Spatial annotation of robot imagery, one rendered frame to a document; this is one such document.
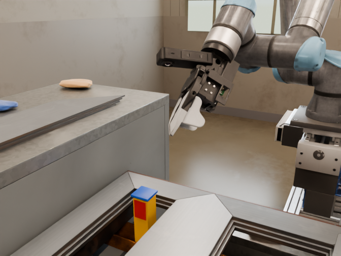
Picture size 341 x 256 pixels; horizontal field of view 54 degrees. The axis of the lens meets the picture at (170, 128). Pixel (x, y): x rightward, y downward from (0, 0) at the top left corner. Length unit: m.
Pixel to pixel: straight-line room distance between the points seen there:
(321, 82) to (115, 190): 0.79
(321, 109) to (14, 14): 2.46
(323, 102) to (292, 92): 3.15
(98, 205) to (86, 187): 0.10
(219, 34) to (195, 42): 3.96
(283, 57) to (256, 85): 3.69
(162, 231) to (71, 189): 0.32
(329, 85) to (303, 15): 0.45
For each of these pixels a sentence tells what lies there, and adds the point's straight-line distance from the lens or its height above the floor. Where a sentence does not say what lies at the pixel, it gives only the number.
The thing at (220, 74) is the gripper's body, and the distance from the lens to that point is 0.71.
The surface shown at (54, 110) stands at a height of 1.07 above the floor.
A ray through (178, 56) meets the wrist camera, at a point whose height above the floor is 1.32.
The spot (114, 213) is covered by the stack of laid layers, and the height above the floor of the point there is 0.83.
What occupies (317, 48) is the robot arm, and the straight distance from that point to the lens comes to 0.78.
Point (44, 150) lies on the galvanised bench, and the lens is 0.95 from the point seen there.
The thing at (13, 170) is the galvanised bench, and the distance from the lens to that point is 0.90.
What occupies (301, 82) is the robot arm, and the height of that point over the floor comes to 1.16.
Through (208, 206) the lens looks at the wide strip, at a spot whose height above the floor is 0.85.
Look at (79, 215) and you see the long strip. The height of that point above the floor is 0.85.
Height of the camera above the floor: 1.41
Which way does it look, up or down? 20 degrees down
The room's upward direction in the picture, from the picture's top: straight up
